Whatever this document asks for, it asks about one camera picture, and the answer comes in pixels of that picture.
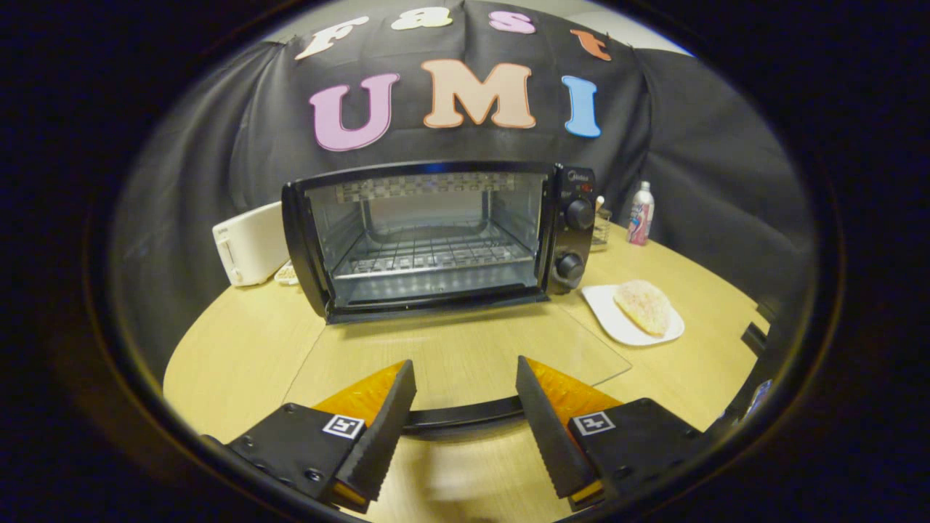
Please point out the white plate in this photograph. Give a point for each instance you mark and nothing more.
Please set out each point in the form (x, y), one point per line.
(614, 323)

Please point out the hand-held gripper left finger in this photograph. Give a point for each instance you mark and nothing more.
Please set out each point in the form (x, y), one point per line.
(378, 443)

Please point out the black toaster oven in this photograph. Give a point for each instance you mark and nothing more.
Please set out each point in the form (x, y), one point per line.
(574, 247)

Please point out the white pink-labelled bottle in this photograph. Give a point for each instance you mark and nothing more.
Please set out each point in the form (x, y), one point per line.
(641, 214)

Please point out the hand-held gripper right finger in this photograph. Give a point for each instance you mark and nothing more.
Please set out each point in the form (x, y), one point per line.
(552, 436)

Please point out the sugared bread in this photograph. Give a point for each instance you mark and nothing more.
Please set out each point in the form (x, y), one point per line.
(645, 306)

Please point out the white bread toaster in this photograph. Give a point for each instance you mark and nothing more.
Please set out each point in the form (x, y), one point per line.
(251, 243)

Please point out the dark furniture frame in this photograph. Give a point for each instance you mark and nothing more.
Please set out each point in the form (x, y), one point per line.
(755, 341)

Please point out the small pale patterned item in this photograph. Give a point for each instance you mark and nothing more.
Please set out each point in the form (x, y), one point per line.
(288, 274)

